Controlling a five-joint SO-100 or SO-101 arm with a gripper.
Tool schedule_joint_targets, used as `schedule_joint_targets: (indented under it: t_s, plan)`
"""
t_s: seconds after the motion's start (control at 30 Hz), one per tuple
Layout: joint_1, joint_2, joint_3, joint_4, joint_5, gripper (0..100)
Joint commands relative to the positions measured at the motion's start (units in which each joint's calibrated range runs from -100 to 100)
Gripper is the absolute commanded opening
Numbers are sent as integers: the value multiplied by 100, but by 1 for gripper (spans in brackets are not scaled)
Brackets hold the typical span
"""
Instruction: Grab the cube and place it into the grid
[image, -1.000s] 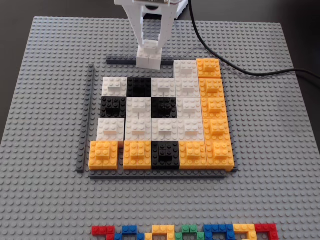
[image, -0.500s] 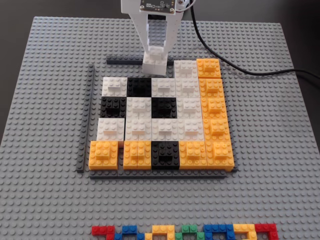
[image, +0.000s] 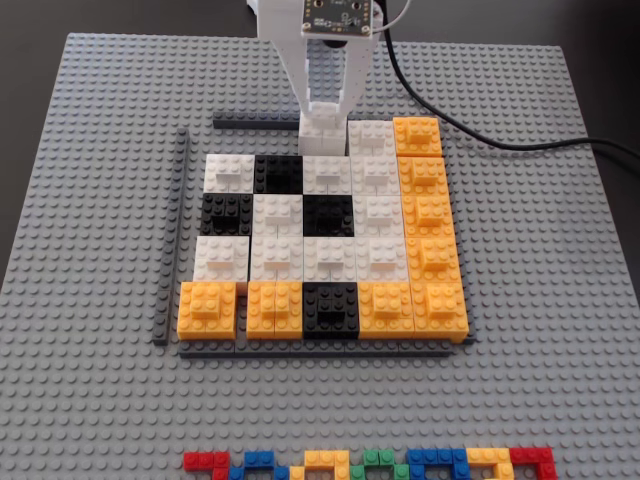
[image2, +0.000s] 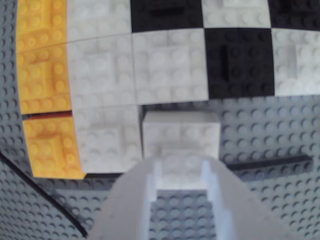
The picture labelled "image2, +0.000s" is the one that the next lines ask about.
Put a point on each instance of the black lego cube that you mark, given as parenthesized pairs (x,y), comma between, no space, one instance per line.
(295,12)
(240,62)
(165,15)

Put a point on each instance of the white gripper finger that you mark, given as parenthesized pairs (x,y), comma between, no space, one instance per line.
(240,212)
(125,205)

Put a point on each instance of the grey lego baseplate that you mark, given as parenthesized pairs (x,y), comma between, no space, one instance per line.
(275,125)

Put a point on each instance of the orange lego cube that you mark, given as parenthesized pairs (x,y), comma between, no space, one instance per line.
(42,80)
(52,147)
(40,22)

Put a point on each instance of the white lego cube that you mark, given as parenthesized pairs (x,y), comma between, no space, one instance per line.
(170,67)
(300,62)
(102,72)
(235,12)
(100,17)
(180,135)
(107,140)

